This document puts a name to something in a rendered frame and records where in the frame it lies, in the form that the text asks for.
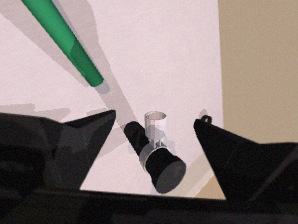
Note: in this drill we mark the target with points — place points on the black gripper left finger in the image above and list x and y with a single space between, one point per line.
70 148

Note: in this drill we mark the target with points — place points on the green cylinder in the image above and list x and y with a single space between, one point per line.
54 24

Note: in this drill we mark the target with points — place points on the grey metal cup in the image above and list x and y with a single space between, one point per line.
155 129

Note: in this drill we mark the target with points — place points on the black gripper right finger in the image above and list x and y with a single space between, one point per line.
242 167

